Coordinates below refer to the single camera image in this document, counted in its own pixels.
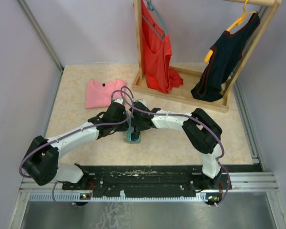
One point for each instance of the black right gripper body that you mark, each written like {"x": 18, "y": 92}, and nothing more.
{"x": 140, "y": 126}

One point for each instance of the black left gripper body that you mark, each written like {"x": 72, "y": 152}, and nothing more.
{"x": 123, "y": 126}

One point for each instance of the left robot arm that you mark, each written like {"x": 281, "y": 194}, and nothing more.
{"x": 41, "y": 162}

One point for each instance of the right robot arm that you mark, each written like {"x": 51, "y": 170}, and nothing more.
{"x": 201, "y": 130}

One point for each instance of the pink folded t-shirt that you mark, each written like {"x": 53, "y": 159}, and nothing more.
{"x": 98, "y": 94}

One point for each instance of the wooden clothes rack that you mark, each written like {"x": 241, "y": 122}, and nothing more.
{"x": 193, "y": 27}

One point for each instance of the red t-shirt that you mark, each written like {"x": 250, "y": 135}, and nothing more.
{"x": 157, "y": 54}

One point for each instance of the navy tank top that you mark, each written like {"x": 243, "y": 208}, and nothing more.
{"x": 227, "y": 52}

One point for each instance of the yellow hanger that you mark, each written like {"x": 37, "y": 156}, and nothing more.
{"x": 238, "y": 22}

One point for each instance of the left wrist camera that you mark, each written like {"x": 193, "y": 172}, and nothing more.
{"x": 118, "y": 100}

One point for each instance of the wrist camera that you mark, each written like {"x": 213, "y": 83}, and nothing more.
{"x": 118, "y": 100}
{"x": 141, "y": 103}

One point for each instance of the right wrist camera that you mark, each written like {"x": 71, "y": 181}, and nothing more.
{"x": 141, "y": 103}

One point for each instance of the aluminium frame post left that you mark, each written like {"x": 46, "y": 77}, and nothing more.
{"x": 40, "y": 33}

